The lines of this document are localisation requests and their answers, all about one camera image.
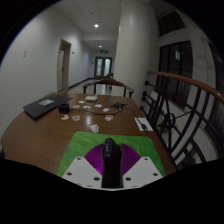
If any thin black cable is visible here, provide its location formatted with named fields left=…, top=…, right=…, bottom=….
left=69, top=101, right=149, bottom=131

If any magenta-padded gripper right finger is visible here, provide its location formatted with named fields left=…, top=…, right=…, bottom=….
left=121, top=143, right=164, bottom=190

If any small black round container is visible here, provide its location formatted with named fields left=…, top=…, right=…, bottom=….
left=57, top=102, right=71, bottom=114

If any green mouse pad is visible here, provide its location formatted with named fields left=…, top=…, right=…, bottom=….
left=56, top=130, right=167, bottom=178

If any black closed laptop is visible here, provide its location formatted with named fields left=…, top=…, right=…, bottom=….
left=22, top=94, right=75, bottom=120

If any black railing with wooden handrail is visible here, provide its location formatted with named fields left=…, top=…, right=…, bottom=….
left=139, top=69, right=224, bottom=172

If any brown wooden door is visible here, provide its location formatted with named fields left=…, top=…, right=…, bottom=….
left=56, top=38, right=73, bottom=93

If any dark framed window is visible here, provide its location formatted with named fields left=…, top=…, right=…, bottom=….
left=156, top=41, right=195, bottom=110

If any glass double door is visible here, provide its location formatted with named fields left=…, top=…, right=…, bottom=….
left=94, top=56, right=114, bottom=80

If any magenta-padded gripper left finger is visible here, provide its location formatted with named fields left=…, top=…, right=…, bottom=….
left=61, top=143, right=105, bottom=189

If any flat white power strip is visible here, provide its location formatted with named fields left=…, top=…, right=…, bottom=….
left=133, top=116, right=154, bottom=133

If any curved wooden chair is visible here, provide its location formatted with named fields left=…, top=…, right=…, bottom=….
left=82, top=77, right=135, bottom=98

